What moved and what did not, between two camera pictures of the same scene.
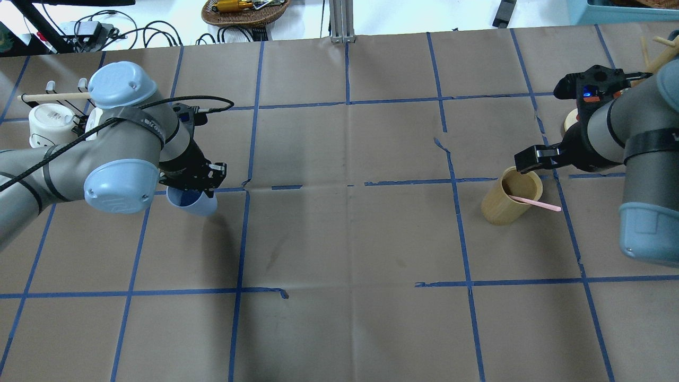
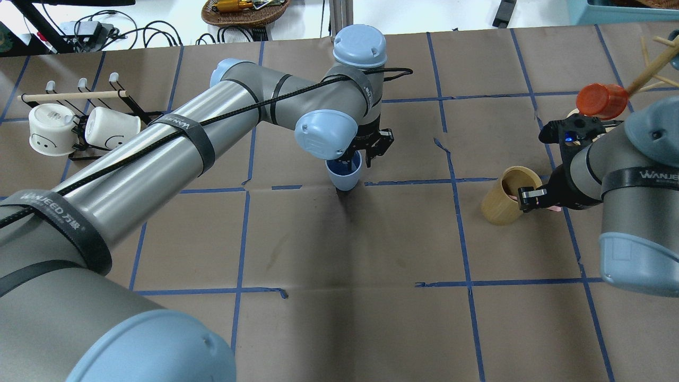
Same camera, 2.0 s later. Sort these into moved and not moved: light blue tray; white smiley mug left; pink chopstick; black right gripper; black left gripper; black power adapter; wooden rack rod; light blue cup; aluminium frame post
Moved: black right gripper; light blue cup; black left gripper
Not moved: black power adapter; aluminium frame post; white smiley mug left; wooden rack rod; pink chopstick; light blue tray
